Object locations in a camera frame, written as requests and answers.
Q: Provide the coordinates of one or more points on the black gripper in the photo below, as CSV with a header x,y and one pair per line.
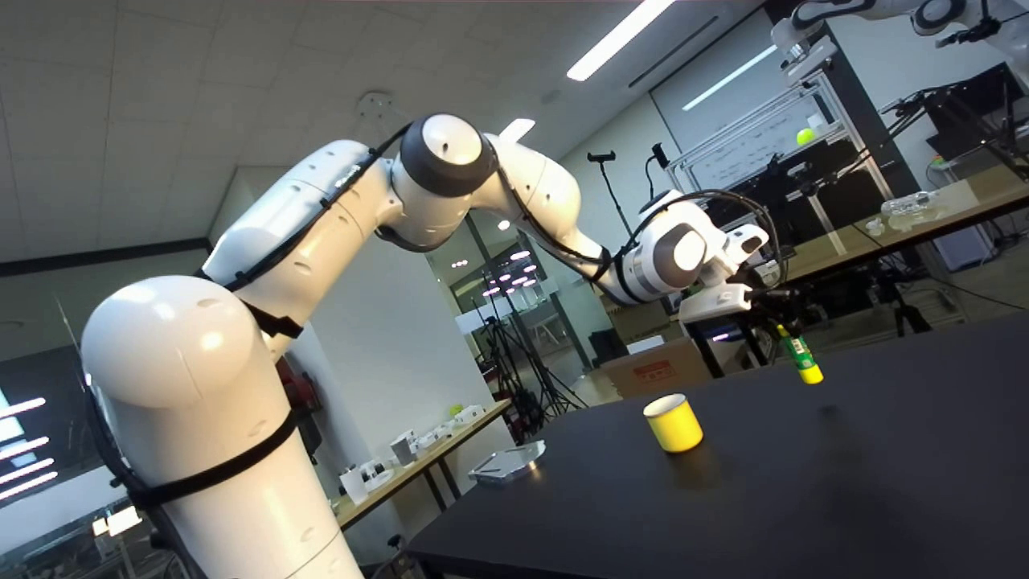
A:
x,y
762,290

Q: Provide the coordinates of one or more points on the green and yellow glue stick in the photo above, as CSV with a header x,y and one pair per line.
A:
x,y
803,357

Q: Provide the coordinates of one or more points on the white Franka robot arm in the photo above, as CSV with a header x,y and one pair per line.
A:
x,y
195,364

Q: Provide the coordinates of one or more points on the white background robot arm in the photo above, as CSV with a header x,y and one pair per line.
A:
x,y
912,14

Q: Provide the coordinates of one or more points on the wooden desk with black legs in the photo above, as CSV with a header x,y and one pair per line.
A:
x,y
888,229

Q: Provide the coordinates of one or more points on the brown cardboard box red print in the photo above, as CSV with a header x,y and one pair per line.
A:
x,y
648,379

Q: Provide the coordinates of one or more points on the green tennis ball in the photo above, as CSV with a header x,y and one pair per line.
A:
x,y
805,137

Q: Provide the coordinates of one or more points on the thin ceiling light strip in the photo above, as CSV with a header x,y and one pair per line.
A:
x,y
729,79

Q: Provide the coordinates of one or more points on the white object at right edge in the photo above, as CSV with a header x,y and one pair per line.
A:
x,y
501,464

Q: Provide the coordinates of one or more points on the long ceiling light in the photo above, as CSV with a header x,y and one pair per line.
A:
x,y
621,39

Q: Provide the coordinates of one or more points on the long light wooden table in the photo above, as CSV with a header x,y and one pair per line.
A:
x,y
420,460

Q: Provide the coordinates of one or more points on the black camera tripod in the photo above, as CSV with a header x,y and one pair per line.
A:
x,y
515,364

